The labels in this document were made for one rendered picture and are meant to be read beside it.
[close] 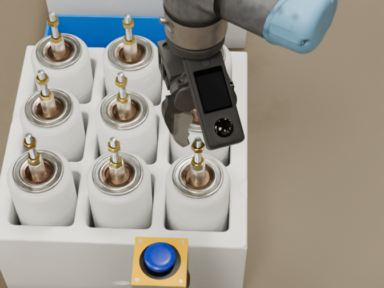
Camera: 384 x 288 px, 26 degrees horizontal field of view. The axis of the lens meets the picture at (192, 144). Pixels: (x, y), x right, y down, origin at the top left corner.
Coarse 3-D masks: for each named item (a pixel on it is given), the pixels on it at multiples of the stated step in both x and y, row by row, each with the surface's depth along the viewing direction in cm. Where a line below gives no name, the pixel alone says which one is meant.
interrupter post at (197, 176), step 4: (204, 164) 120; (192, 168) 120; (200, 168) 120; (204, 168) 120; (192, 172) 120; (196, 172) 119; (200, 172) 120; (204, 172) 120; (192, 176) 121; (196, 176) 120; (200, 176) 120; (204, 176) 121; (192, 180) 122; (196, 180) 121; (200, 180) 121
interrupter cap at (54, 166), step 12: (24, 156) 124; (48, 156) 124; (24, 168) 123; (48, 168) 123; (60, 168) 123; (24, 180) 122; (36, 180) 122; (48, 180) 122; (60, 180) 122; (36, 192) 121
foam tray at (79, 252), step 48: (96, 48) 146; (96, 96) 140; (240, 96) 140; (96, 144) 135; (240, 144) 135; (0, 192) 129; (240, 192) 130; (0, 240) 125; (48, 240) 124; (96, 240) 124; (192, 240) 124; (240, 240) 124
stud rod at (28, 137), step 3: (27, 135) 115; (30, 135) 115; (27, 138) 115; (30, 138) 115; (27, 141) 116; (30, 141) 116; (30, 150) 118; (33, 150) 118; (30, 153) 118; (33, 153) 118; (36, 153) 119; (30, 156) 119; (33, 156) 119; (36, 156) 119
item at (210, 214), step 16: (224, 176) 123; (176, 192) 121; (224, 192) 121; (176, 208) 123; (192, 208) 121; (208, 208) 121; (224, 208) 125; (176, 224) 127; (192, 224) 125; (208, 224) 125; (224, 224) 129
